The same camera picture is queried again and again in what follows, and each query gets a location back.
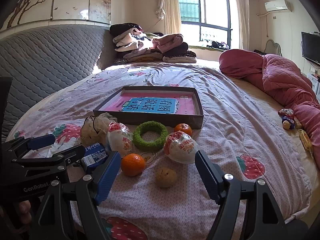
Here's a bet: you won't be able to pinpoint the orange mandarin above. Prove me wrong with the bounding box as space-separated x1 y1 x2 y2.
121 153 146 177
174 123 193 138

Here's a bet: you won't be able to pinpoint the black television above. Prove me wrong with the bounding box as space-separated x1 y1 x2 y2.
301 32 320 67

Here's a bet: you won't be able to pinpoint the white air conditioner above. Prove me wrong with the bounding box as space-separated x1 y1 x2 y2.
264 0 292 13

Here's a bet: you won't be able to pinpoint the blue white snack packet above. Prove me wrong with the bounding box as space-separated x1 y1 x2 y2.
80 142 110 174

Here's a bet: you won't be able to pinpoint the red white snack packet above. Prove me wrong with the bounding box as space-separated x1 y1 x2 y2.
278 108 294 118

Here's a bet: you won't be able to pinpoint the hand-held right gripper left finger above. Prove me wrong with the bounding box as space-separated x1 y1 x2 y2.
30 151 122 240

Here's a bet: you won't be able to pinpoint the air conditioner hose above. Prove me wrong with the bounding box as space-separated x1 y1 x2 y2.
257 12 270 38

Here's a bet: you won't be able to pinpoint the pile of folded clothes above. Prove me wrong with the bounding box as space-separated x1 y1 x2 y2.
109 23 197 65

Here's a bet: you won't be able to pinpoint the beige drawstring pouch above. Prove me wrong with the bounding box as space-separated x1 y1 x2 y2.
80 112 118 147

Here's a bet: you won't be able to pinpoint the green fuzzy ring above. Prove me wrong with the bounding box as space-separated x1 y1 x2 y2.
132 121 168 152

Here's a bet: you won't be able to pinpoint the beige curtain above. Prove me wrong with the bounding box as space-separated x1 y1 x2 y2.
154 0 182 34
232 0 250 52

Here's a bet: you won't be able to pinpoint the dark framed window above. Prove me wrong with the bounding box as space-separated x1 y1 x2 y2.
177 0 232 49

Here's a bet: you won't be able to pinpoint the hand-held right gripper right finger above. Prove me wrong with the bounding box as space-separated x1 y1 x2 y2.
194 149 288 240

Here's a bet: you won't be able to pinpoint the blue candy bag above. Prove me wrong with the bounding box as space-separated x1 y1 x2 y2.
281 116 296 130

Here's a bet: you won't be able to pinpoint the person's left hand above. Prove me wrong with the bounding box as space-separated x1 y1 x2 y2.
14 200 32 227

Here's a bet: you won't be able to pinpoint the pink quilt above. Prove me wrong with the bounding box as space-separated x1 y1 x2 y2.
219 49 320 160

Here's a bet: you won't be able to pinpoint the red apple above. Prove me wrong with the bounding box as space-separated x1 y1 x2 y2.
107 122 133 158
163 131 200 165

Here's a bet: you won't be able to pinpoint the beige bed sheet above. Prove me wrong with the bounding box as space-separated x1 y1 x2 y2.
195 57 320 220

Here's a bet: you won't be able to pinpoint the dark clothes on windowsill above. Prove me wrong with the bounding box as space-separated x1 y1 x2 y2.
206 41 229 50

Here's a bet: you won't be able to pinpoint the blossom wall mural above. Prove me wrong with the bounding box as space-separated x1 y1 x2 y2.
0 0 112 32

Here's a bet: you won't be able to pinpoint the white drawer cabinet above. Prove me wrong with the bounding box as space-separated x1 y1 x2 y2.
307 72 320 93

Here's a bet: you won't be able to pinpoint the shallow cardboard box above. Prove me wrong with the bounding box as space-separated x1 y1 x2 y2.
93 86 204 130

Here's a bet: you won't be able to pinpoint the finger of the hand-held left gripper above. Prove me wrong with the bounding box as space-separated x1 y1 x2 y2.
12 144 86 174
2 134 56 159

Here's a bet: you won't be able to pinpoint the yellow packet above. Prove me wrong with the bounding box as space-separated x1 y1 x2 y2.
299 130 313 153

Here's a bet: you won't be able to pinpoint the grey quilted headboard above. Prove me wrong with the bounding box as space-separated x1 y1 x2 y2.
0 24 112 140

